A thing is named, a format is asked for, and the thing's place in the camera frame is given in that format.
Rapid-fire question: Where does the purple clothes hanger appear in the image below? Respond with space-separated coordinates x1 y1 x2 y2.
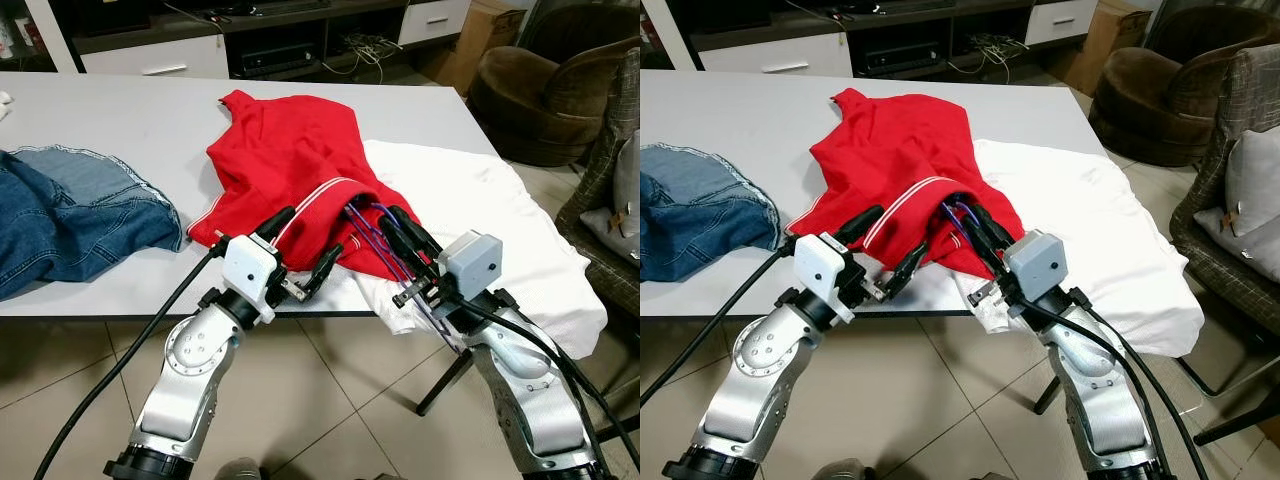
942 195 1011 331
343 203 466 353

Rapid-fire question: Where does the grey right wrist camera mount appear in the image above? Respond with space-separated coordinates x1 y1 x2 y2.
1003 230 1069 296
437 230 504 296

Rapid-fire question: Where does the white cable tangle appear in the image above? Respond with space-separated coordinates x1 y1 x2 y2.
955 35 1026 79
325 35 396 81

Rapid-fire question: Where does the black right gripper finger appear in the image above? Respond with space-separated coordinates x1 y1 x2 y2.
388 204 443 263
372 216 426 285
957 210 1004 277
970 200 1016 257

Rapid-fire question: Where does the white TV cabinet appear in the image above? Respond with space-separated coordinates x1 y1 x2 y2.
25 0 473 83
645 0 1101 79

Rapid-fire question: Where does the grey wicker chair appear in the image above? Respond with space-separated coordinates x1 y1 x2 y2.
555 55 641 321
1168 45 1280 346

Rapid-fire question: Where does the small white cabinet drawer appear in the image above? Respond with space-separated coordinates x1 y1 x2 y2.
1025 0 1101 46
398 0 473 48

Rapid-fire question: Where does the black AV receiver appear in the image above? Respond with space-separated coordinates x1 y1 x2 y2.
862 45 946 79
240 45 323 81

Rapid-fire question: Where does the red shirt white trim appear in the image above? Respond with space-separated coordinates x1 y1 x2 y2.
790 88 1026 281
188 90 441 281

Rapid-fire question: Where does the tall cardboard box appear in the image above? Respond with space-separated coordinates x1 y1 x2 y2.
1060 0 1156 96
420 0 528 99

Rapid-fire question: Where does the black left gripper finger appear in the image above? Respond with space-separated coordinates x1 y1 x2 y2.
890 245 926 291
256 207 297 241
308 245 345 291
848 206 887 242

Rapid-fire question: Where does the wide white cabinet drawer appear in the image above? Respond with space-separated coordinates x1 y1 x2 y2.
698 35 853 79
82 38 231 81

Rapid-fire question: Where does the brown armchair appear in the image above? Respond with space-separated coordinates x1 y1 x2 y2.
1088 10 1280 169
467 10 641 169

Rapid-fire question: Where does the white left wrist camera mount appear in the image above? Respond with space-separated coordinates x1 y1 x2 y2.
222 235 286 301
795 232 856 301

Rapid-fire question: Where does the grey cushion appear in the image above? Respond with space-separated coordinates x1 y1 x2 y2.
1192 128 1280 263
578 138 641 271

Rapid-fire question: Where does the blue denim jacket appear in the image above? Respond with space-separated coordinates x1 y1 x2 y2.
640 145 783 284
0 147 186 303

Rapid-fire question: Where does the black table leg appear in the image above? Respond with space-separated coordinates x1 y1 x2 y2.
415 350 476 418
1032 350 1086 416

